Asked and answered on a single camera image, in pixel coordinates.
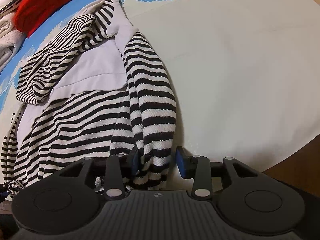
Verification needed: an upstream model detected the black white striped garment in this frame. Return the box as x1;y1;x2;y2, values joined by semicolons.
1;0;176;197

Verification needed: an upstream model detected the blue white floral bedsheet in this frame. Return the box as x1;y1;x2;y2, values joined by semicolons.
1;0;319;189

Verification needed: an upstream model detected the white folded blanket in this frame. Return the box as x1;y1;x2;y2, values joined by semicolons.
0;12;26;72

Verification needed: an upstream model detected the red folded blanket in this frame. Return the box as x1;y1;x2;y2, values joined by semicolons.
14;0;71;37

